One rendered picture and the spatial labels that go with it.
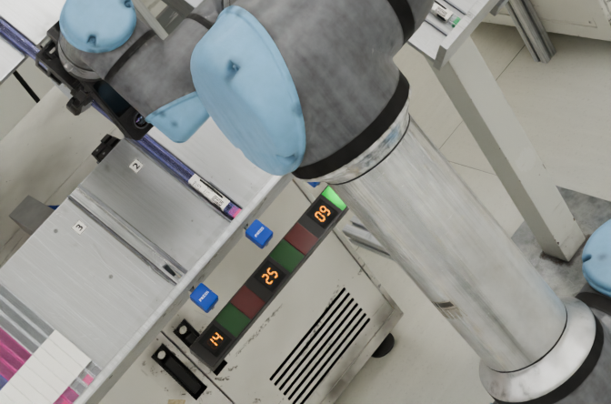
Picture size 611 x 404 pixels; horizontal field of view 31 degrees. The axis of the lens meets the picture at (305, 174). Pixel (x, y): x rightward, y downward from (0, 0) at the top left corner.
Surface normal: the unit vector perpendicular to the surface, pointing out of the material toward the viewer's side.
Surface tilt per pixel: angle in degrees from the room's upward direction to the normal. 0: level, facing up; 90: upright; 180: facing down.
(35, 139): 0
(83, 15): 59
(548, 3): 90
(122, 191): 44
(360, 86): 78
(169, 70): 52
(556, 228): 90
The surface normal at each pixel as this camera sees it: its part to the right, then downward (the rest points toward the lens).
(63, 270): 0.06, -0.32
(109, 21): 0.25, -0.15
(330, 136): -0.01, 0.50
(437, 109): -0.50, -0.65
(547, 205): 0.60, 0.22
